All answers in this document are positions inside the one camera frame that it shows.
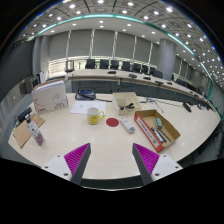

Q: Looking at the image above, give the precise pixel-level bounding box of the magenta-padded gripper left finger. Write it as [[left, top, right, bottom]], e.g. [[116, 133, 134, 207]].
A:
[[42, 142, 92, 186]]

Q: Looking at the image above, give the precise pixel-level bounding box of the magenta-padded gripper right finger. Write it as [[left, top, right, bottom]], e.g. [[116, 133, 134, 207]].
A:
[[132, 143, 184, 186]]

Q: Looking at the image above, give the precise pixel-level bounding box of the clear bottle with printed label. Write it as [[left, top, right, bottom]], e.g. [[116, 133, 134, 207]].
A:
[[26, 117, 46, 147]]

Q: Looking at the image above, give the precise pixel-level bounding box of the dark pen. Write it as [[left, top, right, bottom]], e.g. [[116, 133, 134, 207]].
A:
[[150, 126, 167, 144], [159, 128, 172, 143]]

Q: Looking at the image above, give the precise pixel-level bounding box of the red-sided open cardboard box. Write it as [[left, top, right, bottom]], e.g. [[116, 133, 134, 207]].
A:
[[133, 109, 182, 153]]

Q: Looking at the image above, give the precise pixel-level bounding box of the grey-green eraser block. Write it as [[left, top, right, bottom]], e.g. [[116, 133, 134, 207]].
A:
[[154, 117, 163, 130]]

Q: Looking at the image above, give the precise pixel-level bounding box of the white remote control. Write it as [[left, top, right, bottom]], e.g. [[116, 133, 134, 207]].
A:
[[119, 116, 136, 134]]

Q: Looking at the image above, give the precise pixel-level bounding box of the white and yellow mug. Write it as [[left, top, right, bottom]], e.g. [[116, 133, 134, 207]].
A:
[[87, 107, 106, 126]]

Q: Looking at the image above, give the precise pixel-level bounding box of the flat round red coaster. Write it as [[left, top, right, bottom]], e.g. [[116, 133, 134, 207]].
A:
[[105, 117, 120, 128]]

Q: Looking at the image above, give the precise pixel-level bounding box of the white printed paper sheet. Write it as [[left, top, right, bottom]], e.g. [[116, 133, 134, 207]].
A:
[[69, 99, 107, 116]]

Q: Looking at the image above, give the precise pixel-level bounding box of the black marker pen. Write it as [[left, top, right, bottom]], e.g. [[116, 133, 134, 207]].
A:
[[120, 103, 136, 111]]

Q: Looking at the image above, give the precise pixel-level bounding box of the flat brown cardboard sheet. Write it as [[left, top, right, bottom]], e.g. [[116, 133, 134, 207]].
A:
[[12, 113, 46, 149]]

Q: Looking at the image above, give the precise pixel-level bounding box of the white open organizer box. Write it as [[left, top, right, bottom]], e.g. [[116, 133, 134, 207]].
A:
[[111, 91, 143, 116]]

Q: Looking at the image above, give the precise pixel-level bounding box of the black desk phone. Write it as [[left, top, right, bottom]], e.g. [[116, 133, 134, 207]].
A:
[[74, 88, 97, 101]]

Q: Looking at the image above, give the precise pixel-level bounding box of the black desk microphone base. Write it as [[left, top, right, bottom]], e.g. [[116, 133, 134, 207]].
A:
[[182, 101, 193, 113]]

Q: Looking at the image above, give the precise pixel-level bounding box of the white cardboard carton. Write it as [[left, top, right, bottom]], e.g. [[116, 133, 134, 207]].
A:
[[31, 79, 70, 115]]

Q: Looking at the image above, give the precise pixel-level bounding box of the black power strip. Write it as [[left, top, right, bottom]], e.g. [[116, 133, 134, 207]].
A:
[[13, 106, 33, 127]]

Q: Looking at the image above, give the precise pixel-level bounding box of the grey box monitor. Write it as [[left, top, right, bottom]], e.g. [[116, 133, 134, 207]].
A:
[[19, 75, 41, 95]]

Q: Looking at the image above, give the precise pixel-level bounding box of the row of black office chairs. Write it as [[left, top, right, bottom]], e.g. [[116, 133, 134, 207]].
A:
[[84, 58, 164, 79]]

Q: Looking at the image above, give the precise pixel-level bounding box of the group of round ceiling lights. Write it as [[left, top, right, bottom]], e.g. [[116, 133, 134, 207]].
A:
[[19, 0, 224, 81]]

